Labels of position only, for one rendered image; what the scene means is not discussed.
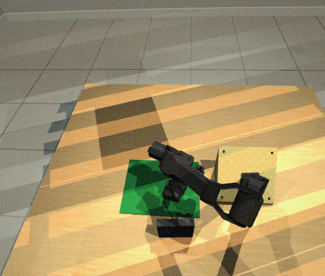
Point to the green circuit board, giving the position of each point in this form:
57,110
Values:
143,190

